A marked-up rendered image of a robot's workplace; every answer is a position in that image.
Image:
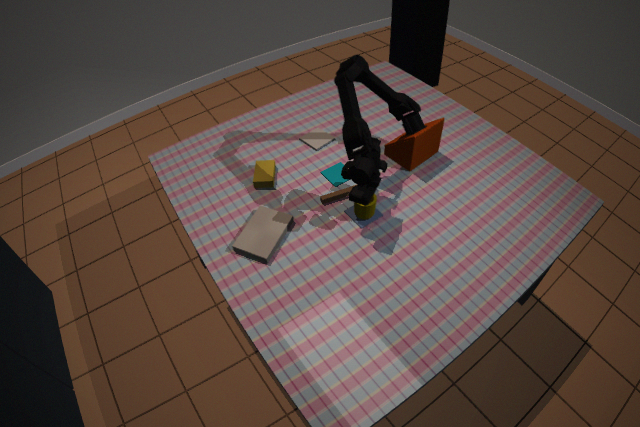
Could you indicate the yellow flat block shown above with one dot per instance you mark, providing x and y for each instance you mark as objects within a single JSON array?
[{"x": 264, "y": 174}]

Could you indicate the brown wooden bar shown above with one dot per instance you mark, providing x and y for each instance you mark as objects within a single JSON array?
[{"x": 336, "y": 195}]

